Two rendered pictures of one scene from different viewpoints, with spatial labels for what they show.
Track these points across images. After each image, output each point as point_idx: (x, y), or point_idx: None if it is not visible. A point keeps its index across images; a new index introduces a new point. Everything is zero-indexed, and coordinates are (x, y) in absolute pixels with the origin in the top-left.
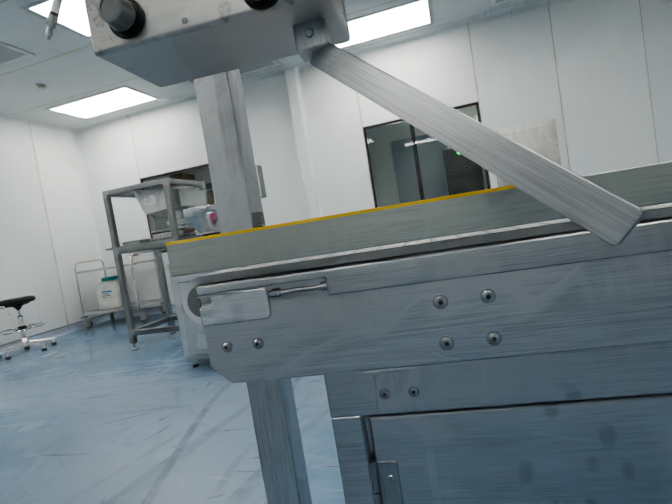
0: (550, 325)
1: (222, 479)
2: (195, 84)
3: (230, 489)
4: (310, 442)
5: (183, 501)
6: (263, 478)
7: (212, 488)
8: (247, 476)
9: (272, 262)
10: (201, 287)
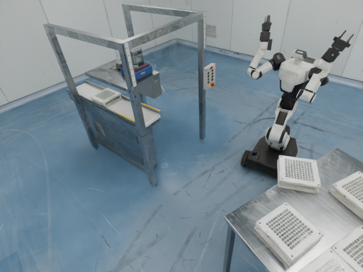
0: None
1: (141, 268)
2: (140, 103)
3: (141, 258)
4: (100, 270)
5: (158, 263)
6: (152, 159)
7: (146, 264)
8: (133, 262)
9: (150, 114)
10: (159, 113)
